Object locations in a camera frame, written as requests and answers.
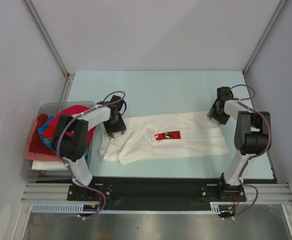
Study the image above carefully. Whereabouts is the white slotted cable duct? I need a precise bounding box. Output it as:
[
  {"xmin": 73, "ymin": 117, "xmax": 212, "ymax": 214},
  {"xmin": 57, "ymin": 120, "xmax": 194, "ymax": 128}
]
[{"xmin": 32, "ymin": 202, "xmax": 236, "ymax": 215}]

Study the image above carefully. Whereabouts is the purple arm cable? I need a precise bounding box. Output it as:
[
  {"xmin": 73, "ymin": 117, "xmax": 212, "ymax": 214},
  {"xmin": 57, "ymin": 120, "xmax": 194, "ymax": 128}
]
[
  {"xmin": 32, "ymin": 90, "xmax": 126, "ymax": 221},
  {"xmin": 220, "ymin": 84, "xmax": 272, "ymax": 221}
]

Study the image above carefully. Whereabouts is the aluminium frame post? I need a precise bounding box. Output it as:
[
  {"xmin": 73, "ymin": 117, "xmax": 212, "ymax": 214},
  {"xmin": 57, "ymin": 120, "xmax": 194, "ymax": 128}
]
[
  {"xmin": 22, "ymin": 0, "xmax": 75, "ymax": 102},
  {"xmin": 242, "ymin": 0, "xmax": 289, "ymax": 77}
]

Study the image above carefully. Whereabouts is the blue t-shirt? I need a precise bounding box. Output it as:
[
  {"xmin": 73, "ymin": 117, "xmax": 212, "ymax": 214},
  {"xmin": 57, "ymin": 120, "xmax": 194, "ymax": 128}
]
[{"xmin": 37, "ymin": 115, "xmax": 89, "ymax": 171}]

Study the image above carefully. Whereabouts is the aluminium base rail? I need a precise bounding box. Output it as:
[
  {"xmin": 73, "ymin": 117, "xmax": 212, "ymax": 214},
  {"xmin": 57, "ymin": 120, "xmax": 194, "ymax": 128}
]
[{"xmin": 21, "ymin": 182, "xmax": 292, "ymax": 240}]

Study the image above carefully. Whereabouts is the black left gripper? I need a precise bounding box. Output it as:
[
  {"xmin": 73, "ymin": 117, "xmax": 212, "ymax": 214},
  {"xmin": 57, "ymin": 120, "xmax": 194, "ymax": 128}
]
[{"xmin": 103, "ymin": 113, "xmax": 126, "ymax": 138}]

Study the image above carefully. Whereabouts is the magenta t-shirt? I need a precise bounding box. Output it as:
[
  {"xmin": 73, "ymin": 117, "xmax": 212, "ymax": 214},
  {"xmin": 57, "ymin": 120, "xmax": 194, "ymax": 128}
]
[{"xmin": 48, "ymin": 104, "xmax": 96, "ymax": 145}]

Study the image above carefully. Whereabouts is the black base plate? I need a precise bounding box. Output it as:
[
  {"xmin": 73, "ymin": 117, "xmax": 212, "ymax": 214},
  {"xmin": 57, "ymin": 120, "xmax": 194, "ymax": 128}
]
[{"xmin": 67, "ymin": 177, "xmax": 246, "ymax": 210}]

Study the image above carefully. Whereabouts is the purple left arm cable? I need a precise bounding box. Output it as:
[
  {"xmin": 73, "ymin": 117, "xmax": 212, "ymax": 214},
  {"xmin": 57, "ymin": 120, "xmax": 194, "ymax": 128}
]
[{"xmin": 32, "ymin": 90, "xmax": 126, "ymax": 221}]

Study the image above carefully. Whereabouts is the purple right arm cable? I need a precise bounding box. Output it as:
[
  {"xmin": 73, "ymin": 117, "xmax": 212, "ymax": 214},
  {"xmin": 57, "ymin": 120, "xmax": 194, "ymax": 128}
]
[{"xmin": 220, "ymin": 84, "xmax": 272, "ymax": 221}]

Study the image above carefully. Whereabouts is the clear plastic bin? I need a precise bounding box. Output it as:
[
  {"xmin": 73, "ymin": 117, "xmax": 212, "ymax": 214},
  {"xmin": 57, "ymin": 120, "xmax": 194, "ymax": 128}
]
[{"xmin": 22, "ymin": 101, "xmax": 95, "ymax": 183}]

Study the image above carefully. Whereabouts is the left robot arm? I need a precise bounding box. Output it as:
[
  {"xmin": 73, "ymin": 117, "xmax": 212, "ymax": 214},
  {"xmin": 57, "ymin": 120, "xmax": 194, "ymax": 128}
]
[{"xmin": 51, "ymin": 91, "xmax": 127, "ymax": 200}]

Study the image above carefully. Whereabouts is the right aluminium frame post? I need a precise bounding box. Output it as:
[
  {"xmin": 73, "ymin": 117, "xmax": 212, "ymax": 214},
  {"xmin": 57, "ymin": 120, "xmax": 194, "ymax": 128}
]
[{"xmin": 242, "ymin": 0, "xmax": 289, "ymax": 77}]

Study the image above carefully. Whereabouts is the dark red folded t-shirt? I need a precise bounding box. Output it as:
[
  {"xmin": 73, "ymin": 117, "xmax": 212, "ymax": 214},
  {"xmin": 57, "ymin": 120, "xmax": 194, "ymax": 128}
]
[{"xmin": 29, "ymin": 114, "xmax": 54, "ymax": 155}]

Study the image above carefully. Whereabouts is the pink folded t-shirt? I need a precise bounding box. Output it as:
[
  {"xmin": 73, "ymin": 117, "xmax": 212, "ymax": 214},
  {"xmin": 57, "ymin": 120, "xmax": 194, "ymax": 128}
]
[{"xmin": 25, "ymin": 123, "xmax": 58, "ymax": 161}]

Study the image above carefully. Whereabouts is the left aluminium frame post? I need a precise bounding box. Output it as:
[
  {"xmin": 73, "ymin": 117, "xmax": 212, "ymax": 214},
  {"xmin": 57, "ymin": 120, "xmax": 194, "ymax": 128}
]
[{"xmin": 22, "ymin": 0, "xmax": 75, "ymax": 102}]

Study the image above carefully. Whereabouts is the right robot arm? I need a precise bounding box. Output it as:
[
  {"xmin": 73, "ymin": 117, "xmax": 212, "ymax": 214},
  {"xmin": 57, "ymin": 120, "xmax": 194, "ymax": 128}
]
[{"xmin": 206, "ymin": 86, "xmax": 271, "ymax": 202}]

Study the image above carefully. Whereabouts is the white folded t-shirt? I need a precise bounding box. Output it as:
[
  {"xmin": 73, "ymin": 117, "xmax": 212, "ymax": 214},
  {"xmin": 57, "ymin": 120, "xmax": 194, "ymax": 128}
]
[{"xmin": 32, "ymin": 160, "xmax": 67, "ymax": 171}]

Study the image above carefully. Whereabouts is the white t-shirt with red print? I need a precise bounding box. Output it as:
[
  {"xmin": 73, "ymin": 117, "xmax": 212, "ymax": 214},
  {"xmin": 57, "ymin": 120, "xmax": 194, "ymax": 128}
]
[{"xmin": 99, "ymin": 111, "xmax": 229, "ymax": 165}]

